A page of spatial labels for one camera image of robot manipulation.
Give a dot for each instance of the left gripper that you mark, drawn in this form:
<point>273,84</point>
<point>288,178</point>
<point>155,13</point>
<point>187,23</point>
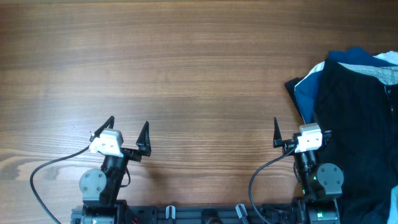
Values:
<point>143,142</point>

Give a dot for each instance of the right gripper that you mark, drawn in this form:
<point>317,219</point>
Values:
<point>286,145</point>

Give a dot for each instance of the black shorts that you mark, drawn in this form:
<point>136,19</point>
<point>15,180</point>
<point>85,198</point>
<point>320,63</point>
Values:
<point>361,112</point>

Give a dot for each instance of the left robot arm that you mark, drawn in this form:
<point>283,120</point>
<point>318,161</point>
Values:
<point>100,187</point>

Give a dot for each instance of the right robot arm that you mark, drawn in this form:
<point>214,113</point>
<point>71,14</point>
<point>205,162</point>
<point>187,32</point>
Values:
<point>321,181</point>

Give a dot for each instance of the blue shirt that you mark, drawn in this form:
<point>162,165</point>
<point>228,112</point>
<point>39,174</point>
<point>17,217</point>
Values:
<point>382,66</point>

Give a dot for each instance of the black garment under pile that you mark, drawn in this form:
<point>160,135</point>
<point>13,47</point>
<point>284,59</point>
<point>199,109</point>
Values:
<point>290,87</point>

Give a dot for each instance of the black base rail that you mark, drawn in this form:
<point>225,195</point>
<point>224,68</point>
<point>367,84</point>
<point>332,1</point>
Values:
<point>240,213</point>

